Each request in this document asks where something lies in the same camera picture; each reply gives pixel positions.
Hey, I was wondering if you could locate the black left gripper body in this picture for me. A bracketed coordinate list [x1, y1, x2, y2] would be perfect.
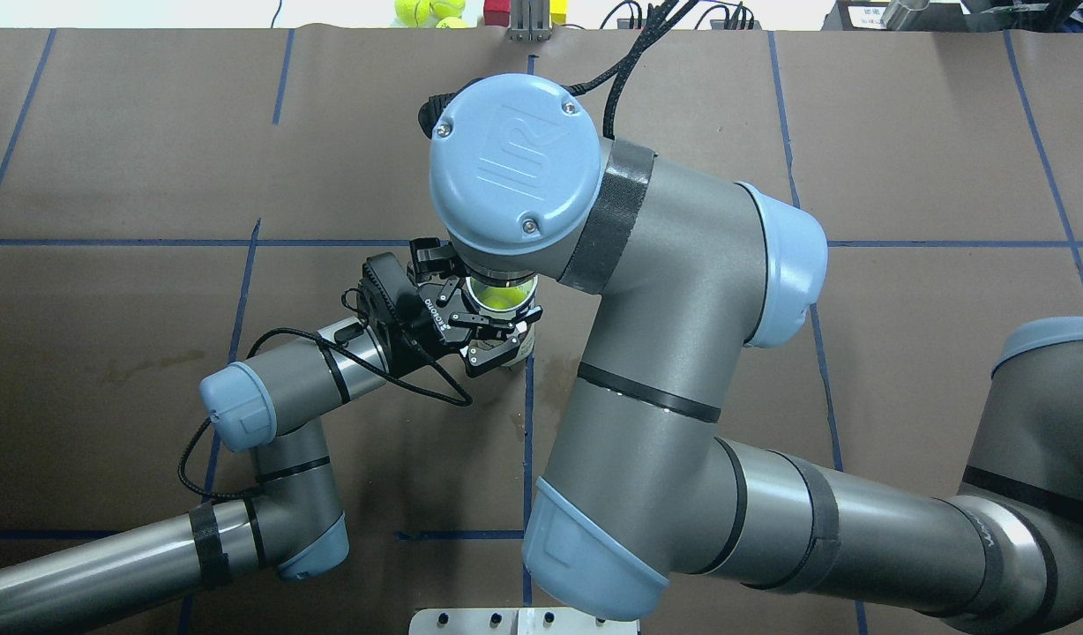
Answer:
[396, 278, 464, 371]

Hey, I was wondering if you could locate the white tennis ball can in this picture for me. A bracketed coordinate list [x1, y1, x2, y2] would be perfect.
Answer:
[465, 276, 539, 367]

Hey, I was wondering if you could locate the tennis ball with black logo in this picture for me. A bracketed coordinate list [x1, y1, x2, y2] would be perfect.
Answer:
[470, 281, 529, 313]

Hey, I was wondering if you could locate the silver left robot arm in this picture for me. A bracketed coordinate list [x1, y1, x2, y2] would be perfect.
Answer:
[0, 238, 542, 634]

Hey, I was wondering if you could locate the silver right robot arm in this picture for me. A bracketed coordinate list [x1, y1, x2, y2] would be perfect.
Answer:
[418, 75, 1083, 634]

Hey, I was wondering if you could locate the spare tennis ball on desk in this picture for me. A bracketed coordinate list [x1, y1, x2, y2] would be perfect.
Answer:
[434, 16, 470, 29]

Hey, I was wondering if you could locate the red toy cube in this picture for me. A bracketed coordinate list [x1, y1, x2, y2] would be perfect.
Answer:
[482, 0, 511, 27]

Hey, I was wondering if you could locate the yellow toy cube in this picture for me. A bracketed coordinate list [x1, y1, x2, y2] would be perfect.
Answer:
[549, 0, 569, 25]

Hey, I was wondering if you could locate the black connector box near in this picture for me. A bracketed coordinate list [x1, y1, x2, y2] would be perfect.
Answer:
[700, 3, 759, 31]

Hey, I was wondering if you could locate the silver metal cylinder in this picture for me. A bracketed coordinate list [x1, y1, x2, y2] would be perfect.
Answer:
[880, 0, 931, 33]

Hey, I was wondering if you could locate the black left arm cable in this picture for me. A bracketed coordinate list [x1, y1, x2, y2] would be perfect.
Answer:
[177, 291, 474, 504]

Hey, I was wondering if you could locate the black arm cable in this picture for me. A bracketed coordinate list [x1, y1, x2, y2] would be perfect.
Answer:
[177, 291, 474, 504]
[418, 0, 701, 142]

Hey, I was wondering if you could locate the aluminium frame post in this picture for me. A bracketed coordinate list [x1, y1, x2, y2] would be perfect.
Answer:
[506, 0, 552, 41]

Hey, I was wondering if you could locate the white pedestal column with base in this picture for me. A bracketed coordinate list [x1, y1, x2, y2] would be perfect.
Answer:
[408, 607, 642, 634]

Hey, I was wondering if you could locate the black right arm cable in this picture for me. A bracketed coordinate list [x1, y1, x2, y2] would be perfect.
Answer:
[418, 0, 701, 142]

